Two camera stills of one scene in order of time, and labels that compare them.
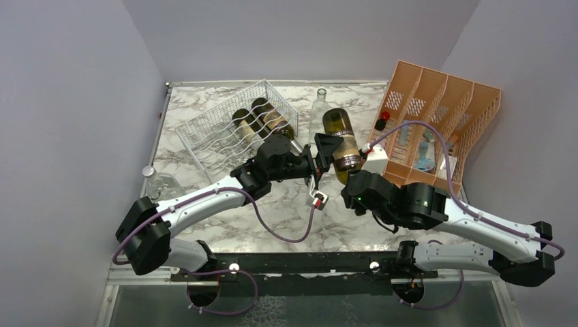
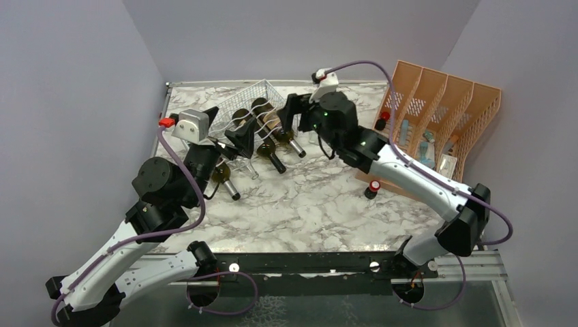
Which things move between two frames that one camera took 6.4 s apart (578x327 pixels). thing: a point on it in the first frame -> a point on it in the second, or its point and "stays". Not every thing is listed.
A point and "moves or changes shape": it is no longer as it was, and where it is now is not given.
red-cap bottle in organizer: [381, 123] stays
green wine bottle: [348, 155] moves or changes shape
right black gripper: [350, 200] -> [296, 104]
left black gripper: [326, 146] -> [244, 138]
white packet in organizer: [442, 170] stays
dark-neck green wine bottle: [244, 120] stays
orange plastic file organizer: [416, 152] stays
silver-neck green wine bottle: [275, 122] stays
